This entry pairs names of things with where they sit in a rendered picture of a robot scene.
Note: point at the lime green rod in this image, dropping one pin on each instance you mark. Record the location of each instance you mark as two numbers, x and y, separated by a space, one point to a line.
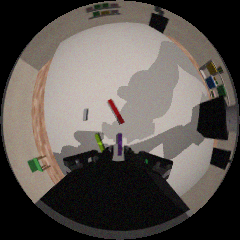
98 139

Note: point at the red rod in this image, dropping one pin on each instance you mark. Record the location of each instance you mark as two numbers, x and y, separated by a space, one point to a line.
116 111

